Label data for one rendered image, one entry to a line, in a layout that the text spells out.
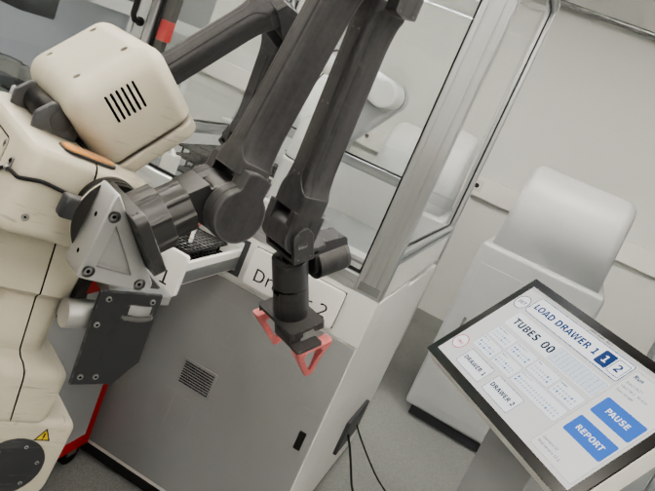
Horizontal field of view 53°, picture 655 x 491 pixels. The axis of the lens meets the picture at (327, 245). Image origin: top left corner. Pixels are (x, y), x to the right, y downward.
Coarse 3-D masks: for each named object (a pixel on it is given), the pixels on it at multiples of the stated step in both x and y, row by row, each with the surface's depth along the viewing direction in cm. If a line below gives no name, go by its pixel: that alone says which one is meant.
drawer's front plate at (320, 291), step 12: (264, 252) 183; (252, 264) 185; (264, 264) 184; (252, 276) 185; (264, 288) 185; (312, 288) 180; (324, 288) 179; (336, 288) 178; (312, 300) 180; (324, 300) 179; (336, 300) 178; (324, 312) 179; (336, 312) 178
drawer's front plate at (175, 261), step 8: (176, 248) 157; (168, 256) 157; (176, 256) 156; (184, 256) 155; (168, 264) 157; (176, 264) 156; (184, 264) 155; (168, 272) 157; (176, 272) 156; (184, 272) 157; (160, 280) 158; (168, 280) 157; (176, 280) 157; (168, 288) 158; (176, 288) 157
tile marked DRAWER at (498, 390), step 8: (496, 376) 136; (488, 384) 135; (496, 384) 134; (504, 384) 133; (488, 392) 134; (496, 392) 133; (504, 392) 132; (512, 392) 131; (496, 400) 131; (504, 400) 130; (512, 400) 129; (520, 400) 128; (504, 408) 128; (512, 408) 128
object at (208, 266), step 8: (208, 232) 192; (224, 248) 191; (232, 248) 190; (240, 248) 189; (208, 256) 172; (216, 256) 175; (224, 256) 179; (232, 256) 184; (192, 264) 163; (200, 264) 167; (208, 264) 172; (216, 264) 176; (224, 264) 181; (232, 264) 186; (192, 272) 165; (200, 272) 169; (208, 272) 173; (216, 272) 179; (184, 280) 163; (192, 280) 167
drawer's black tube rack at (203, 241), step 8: (200, 232) 187; (184, 240) 175; (200, 240) 180; (208, 240) 183; (216, 240) 186; (192, 248) 171; (200, 248) 173; (208, 248) 177; (216, 248) 186; (192, 256) 174; (200, 256) 177
